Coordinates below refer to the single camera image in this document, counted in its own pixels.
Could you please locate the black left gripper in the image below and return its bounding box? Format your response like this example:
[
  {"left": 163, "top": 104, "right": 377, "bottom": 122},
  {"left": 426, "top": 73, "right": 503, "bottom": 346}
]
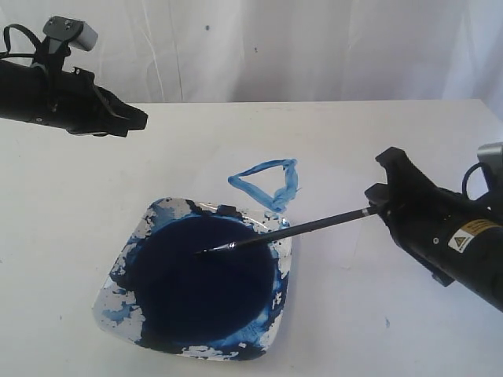
[{"left": 35, "top": 67, "right": 149, "bottom": 137}]

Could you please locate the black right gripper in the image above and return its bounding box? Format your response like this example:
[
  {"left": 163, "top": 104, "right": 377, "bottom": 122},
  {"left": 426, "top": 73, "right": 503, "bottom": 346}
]
[{"left": 364, "top": 147, "right": 502, "bottom": 289}]

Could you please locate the black paintbrush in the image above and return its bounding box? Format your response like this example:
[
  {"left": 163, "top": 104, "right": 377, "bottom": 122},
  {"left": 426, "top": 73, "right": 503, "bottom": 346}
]
[{"left": 196, "top": 206, "right": 379, "bottom": 254}]

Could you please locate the white paper sheet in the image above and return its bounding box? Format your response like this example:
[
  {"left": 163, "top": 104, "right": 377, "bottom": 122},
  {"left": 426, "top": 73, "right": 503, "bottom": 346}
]
[{"left": 178, "top": 148, "right": 367, "bottom": 272}]

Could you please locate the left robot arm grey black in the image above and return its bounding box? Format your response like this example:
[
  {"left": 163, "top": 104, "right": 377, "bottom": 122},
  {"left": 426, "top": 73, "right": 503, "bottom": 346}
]
[{"left": 1, "top": 60, "right": 148, "bottom": 137}]

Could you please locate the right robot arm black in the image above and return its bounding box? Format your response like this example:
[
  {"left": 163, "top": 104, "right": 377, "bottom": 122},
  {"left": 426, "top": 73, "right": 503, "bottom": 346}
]
[{"left": 365, "top": 143, "right": 502, "bottom": 309}]

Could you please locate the white backdrop curtain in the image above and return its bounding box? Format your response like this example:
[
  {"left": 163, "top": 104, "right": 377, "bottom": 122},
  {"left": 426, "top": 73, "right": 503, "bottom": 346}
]
[{"left": 1, "top": 1, "right": 502, "bottom": 112}]

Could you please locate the square plate with blue paint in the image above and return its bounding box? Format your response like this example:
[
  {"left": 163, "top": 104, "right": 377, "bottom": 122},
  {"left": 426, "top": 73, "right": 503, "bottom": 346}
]
[{"left": 92, "top": 198, "right": 292, "bottom": 361}]

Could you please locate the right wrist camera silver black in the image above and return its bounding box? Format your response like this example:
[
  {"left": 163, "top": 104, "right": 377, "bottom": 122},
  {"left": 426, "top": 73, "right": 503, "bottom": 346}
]
[{"left": 476, "top": 141, "right": 503, "bottom": 197}]

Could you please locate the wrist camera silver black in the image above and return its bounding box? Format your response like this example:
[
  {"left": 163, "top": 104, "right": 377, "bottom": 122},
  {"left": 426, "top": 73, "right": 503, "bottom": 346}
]
[
  {"left": 33, "top": 16, "right": 98, "bottom": 74},
  {"left": 476, "top": 141, "right": 503, "bottom": 197}
]

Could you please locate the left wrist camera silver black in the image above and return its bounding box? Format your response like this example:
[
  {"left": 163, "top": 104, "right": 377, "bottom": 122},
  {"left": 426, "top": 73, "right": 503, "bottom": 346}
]
[{"left": 33, "top": 16, "right": 98, "bottom": 74}]

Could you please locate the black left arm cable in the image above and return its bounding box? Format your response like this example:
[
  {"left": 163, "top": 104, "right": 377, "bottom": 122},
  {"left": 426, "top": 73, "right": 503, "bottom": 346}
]
[{"left": 0, "top": 23, "right": 48, "bottom": 68}]

